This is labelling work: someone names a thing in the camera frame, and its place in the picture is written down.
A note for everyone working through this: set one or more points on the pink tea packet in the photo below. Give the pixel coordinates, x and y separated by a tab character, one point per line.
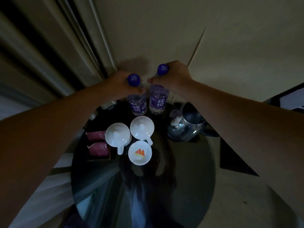
95	135
98	149

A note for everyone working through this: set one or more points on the person's right fingers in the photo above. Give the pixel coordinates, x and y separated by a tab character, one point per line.
154	80

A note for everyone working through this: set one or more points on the person's right hand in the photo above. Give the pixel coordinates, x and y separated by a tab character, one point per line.
177	77

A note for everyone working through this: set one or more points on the steel electric kettle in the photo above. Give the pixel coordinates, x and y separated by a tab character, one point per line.
187	127

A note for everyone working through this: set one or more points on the white dish with orange print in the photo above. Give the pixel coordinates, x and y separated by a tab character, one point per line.
140	153

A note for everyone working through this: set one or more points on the person's left fingers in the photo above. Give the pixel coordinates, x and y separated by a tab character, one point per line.
140	90

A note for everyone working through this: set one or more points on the person's left forearm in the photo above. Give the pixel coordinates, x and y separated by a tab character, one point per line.
45	144

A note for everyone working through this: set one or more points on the black tea packet tray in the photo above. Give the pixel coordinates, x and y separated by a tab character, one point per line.
109	156

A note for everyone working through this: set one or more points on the white lidded cup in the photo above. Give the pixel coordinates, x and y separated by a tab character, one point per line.
142	127
117	135

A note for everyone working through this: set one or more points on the beige curtain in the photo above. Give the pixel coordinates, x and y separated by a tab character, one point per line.
42	45

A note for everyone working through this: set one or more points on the person's right forearm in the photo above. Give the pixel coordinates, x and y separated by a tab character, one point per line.
239	130

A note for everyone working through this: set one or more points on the blue-capped water bottle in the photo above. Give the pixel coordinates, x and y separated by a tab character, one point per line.
137	104
158	99

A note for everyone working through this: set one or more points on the person's left hand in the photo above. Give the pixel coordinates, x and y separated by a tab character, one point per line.
117	84

